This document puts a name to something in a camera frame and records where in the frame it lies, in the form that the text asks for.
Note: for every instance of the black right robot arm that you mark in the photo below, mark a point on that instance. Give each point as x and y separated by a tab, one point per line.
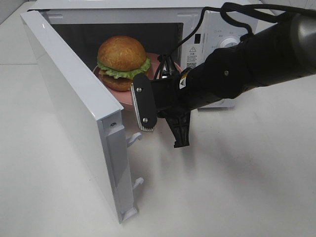
280	53

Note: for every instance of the white warning label sticker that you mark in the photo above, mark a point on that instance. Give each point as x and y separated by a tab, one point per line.
191	56

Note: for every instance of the upper white control knob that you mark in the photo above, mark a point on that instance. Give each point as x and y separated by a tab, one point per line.
228	41

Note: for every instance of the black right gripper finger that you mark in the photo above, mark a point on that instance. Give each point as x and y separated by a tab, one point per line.
144	103
180	127

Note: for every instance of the burger with lettuce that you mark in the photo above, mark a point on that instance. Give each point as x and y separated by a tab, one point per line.
120	59

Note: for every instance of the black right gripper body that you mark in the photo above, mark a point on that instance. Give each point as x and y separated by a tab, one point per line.
180	93

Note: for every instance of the white microwave door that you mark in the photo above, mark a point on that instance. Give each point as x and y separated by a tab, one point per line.
89	113

